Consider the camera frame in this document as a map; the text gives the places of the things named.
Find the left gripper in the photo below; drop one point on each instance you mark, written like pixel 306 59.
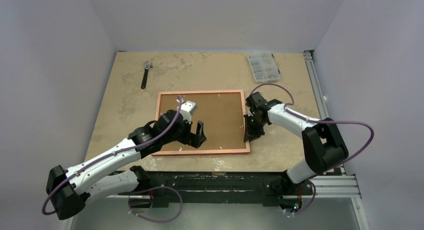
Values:
pixel 194 140

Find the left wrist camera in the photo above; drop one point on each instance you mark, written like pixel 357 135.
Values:
pixel 188 109

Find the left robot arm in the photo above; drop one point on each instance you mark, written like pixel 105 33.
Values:
pixel 70 190

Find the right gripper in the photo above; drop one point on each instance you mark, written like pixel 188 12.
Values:
pixel 252 126

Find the black adjustable wrench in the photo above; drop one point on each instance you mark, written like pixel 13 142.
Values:
pixel 147 65

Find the clear plastic screw box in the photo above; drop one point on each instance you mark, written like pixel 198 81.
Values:
pixel 263 67

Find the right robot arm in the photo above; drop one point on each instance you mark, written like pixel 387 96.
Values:
pixel 323 145

